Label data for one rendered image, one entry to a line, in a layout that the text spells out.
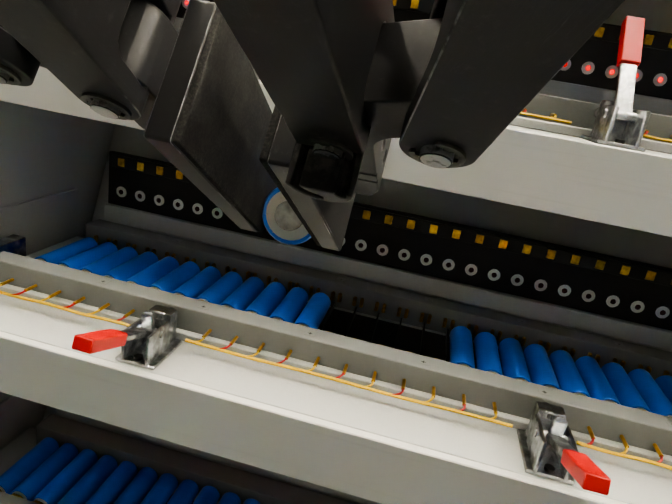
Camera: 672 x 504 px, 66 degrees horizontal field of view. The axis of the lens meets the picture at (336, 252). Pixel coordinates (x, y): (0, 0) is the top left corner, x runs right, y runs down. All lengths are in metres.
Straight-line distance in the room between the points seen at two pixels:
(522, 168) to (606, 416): 0.17
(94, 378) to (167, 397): 0.05
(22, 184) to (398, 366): 0.36
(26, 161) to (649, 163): 0.48
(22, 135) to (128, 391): 0.25
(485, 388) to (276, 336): 0.15
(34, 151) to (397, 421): 0.38
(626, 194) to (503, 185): 0.07
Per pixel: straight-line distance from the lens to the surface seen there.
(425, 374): 0.37
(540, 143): 0.34
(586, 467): 0.30
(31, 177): 0.54
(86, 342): 0.31
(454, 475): 0.34
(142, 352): 0.38
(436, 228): 0.47
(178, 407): 0.36
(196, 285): 0.44
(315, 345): 0.37
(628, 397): 0.44
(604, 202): 0.35
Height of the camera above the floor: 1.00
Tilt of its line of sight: 2 degrees up
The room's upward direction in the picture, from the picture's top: 13 degrees clockwise
